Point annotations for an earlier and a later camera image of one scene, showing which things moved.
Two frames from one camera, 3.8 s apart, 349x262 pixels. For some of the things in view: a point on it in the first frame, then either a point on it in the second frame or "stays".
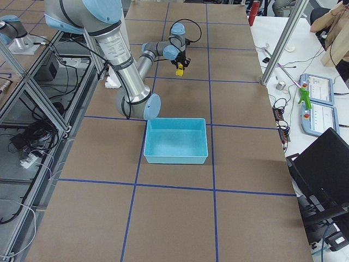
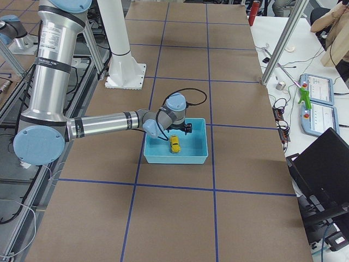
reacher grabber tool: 304,93 stays
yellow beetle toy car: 180,71 -> 174,143
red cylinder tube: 253,12 stays
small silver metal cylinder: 281,85 stays
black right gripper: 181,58 -> 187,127
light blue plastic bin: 176,140 stays
